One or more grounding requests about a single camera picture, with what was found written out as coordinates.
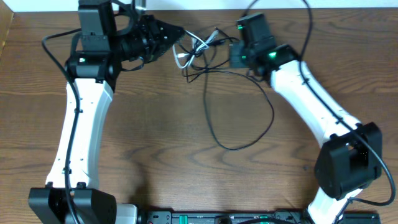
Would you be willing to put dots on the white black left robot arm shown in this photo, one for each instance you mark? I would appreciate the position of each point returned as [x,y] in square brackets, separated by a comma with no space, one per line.
[98,49]

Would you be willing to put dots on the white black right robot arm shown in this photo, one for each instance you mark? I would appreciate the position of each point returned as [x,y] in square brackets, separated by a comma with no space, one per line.
[350,151]

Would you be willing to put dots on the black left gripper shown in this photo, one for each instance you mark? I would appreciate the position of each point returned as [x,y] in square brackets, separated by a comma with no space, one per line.
[154,37]

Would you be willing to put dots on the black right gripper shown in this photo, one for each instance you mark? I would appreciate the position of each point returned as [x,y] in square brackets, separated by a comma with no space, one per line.
[237,62]

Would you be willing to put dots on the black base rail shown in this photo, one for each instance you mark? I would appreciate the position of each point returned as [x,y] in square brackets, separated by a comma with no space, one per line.
[168,217]

